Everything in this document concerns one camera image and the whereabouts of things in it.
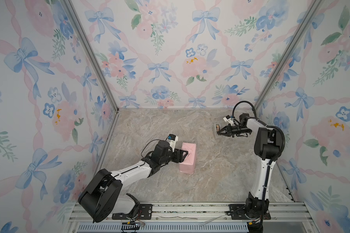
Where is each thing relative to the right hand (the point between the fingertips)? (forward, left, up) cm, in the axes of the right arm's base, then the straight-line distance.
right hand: (218, 132), depth 100 cm
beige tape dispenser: (+4, +1, 0) cm, 4 cm away
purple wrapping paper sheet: (-27, +22, +6) cm, 35 cm away
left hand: (-19, +24, +7) cm, 31 cm away
